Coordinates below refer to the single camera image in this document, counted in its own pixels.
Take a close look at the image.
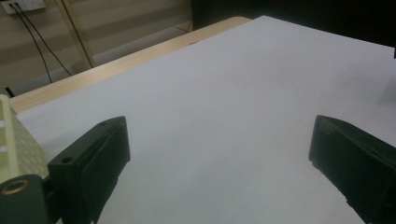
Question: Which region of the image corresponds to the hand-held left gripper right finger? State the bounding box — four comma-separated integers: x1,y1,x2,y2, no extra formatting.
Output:
308,114,396,224

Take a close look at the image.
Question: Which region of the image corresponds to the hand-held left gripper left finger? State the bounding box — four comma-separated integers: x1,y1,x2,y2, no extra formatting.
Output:
46,116,132,224

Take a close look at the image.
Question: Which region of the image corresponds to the pale green plastic basket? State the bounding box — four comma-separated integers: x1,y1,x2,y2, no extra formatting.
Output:
0,93,50,185

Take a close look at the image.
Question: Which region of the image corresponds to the wooden table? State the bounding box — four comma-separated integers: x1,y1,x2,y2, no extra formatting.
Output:
8,16,252,115

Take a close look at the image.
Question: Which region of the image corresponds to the white table mat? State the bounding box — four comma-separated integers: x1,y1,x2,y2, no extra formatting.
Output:
17,15,396,224

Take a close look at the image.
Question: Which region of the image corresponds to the black wall cable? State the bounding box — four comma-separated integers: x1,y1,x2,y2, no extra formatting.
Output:
14,3,75,77
8,3,53,84

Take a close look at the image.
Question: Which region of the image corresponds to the white wall socket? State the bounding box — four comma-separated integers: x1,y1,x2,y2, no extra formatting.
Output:
0,0,47,15

